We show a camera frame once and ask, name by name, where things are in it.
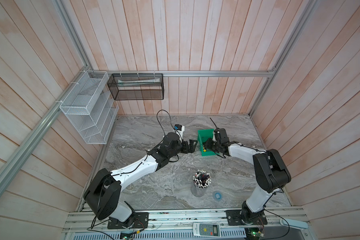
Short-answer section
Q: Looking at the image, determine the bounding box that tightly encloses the black mesh basket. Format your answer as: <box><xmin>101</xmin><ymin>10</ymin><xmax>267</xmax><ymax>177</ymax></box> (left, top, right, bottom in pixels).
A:
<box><xmin>107</xmin><ymin>73</ymin><xmax>165</xmax><ymax>101</ymax></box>

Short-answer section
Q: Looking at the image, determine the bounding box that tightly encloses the white wire shelf rack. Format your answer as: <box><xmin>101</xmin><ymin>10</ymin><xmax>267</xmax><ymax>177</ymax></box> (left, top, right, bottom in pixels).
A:
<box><xmin>60</xmin><ymin>71</ymin><xmax>119</xmax><ymax>145</ymax></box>

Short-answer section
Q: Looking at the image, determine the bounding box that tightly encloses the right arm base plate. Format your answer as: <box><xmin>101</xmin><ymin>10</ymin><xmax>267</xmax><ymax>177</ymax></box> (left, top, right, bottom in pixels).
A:
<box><xmin>225</xmin><ymin>209</ymin><xmax>268</xmax><ymax>226</ymax></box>

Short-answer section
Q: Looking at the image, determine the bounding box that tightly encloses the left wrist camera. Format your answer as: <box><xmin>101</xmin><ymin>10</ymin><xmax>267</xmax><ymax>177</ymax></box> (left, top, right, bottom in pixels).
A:
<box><xmin>174</xmin><ymin>124</ymin><xmax>185</xmax><ymax>135</ymax></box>

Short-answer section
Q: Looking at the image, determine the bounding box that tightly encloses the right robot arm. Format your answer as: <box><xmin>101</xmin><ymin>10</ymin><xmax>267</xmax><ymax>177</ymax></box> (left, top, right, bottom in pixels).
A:
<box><xmin>202</xmin><ymin>128</ymin><xmax>292</xmax><ymax>225</ymax></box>

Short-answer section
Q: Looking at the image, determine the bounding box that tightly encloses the blue tape roll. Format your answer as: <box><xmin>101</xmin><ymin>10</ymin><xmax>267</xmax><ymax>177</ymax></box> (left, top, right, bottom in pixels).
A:
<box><xmin>213</xmin><ymin>191</ymin><xmax>223</xmax><ymax>201</ymax></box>

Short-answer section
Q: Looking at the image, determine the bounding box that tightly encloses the green plastic bin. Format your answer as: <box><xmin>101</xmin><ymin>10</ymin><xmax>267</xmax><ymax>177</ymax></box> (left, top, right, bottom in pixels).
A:
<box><xmin>198</xmin><ymin>129</ymin><xmax>216</xmax><ymax>157</ymax></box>

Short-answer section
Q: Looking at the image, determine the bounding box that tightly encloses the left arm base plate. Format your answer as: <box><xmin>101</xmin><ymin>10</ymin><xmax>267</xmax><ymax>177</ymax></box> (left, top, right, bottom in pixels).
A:
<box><xmin>108</xmin><ymin>212</ymin><xmax>149</xmax><ymax>230</ymax></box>

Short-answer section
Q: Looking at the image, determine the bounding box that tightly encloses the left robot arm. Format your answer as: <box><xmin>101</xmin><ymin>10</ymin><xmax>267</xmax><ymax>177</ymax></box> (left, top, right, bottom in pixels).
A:
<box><xmin>84</xmin><ymin>131</ymin><xmax>184</xmax><ymax>223</ymax></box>

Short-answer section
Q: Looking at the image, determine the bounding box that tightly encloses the cup of pens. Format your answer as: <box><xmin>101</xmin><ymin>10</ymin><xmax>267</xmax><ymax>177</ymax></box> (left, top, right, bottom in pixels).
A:
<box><xmin>191</xmin><ymin>170</ymin><xmax>212</xmax><ymax>198</ymax></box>

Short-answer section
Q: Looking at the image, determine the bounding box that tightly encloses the white remote control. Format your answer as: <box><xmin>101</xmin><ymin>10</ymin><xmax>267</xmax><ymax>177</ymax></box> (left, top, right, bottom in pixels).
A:
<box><xmin>193</xmin><ymin>223</ymin><xmax>222</xmax><ymax>238</ymax></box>

